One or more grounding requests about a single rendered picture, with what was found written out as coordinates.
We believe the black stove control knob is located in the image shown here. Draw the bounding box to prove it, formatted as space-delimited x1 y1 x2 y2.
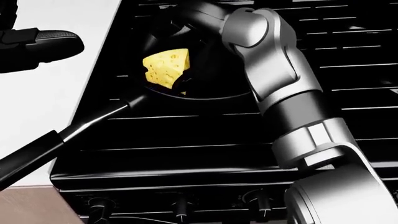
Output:
244 189 276 222
86 197 113 224
170 197 191 224

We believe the black frying pan long handle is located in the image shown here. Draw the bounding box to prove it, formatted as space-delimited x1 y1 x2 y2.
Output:
0 32 253 191

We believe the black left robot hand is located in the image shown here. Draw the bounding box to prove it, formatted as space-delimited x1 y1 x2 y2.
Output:
0 27 85 75

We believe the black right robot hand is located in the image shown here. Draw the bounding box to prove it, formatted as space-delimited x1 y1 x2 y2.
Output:
146 0 233 96

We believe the yellow cheese wedge with holes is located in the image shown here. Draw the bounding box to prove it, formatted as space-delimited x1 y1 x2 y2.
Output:
142 48 191 95

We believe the black gas stove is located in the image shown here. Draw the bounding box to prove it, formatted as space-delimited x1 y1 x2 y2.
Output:
49 0 398 224

